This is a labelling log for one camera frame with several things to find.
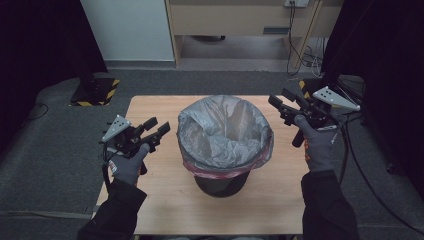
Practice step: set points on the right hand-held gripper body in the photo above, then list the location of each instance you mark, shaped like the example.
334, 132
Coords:
316, 110

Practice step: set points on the person's right hand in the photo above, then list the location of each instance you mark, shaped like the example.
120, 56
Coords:
318, 150

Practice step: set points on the grey plastic garbage bag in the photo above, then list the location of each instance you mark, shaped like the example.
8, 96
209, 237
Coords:
223, 133

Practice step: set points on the light wooden desk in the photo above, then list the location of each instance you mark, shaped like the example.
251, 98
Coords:
233, 20

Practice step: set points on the white panel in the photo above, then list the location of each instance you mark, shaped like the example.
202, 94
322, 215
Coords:
128, 30

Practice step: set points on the person's left hand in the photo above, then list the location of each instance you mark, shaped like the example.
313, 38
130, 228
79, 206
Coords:
128, 166

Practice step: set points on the black mesh trash bin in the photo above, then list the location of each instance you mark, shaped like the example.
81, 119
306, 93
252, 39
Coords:
221, 185

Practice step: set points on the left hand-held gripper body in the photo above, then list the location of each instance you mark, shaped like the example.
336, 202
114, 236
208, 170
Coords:
125, 140

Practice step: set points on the black curtain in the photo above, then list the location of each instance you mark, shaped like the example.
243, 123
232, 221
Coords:
390, 66

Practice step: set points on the grey power strip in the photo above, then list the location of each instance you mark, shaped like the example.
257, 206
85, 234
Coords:
296, 2

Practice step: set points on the black stand base yellow stripes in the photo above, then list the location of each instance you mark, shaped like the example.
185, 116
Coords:
308, 88
96, 93

